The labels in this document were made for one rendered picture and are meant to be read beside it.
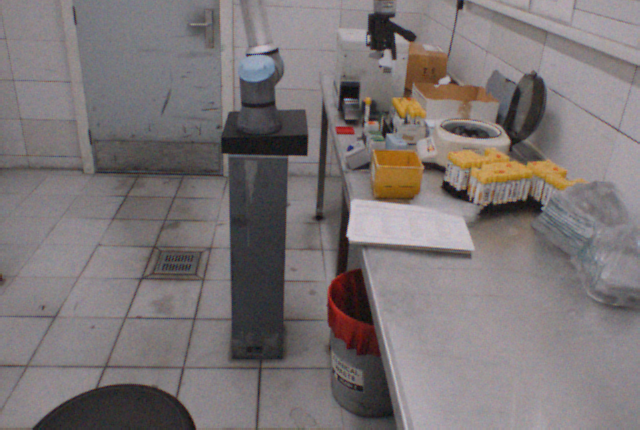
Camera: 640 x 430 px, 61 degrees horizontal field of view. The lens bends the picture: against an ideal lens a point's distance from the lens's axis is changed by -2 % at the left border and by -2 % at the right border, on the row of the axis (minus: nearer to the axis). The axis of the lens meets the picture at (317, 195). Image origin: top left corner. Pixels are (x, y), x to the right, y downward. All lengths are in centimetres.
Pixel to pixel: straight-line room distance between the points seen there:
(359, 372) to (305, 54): 225
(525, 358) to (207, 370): 144
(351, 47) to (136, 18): 172
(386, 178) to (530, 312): 57
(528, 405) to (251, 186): 119
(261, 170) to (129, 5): 201
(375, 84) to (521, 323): 140
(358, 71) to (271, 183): 69
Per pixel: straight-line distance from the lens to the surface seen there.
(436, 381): 100
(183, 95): 368
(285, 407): 212
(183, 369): 228
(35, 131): 411
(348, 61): 230
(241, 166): 185
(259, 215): 192
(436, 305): 117
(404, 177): 156
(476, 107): 215
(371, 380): 196
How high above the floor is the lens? 155
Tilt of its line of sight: 26 degrees down
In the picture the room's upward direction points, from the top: 3 degrees clockwise
